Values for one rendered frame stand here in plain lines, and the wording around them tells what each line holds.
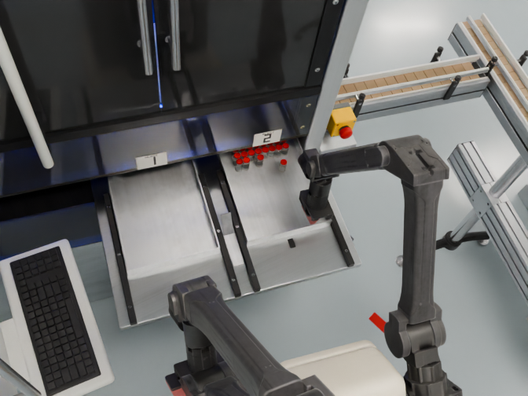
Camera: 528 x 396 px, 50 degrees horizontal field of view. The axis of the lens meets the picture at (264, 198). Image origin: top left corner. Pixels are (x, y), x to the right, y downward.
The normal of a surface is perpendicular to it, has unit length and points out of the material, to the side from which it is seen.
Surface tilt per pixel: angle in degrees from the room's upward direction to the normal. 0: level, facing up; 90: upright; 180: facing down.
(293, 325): 0
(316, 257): 0
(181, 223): 0
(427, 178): 51
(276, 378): 41
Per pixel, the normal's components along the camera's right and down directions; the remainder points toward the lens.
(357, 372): -0.11, -0.94
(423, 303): 0.33, 0.36
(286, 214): 0.11, -0.50
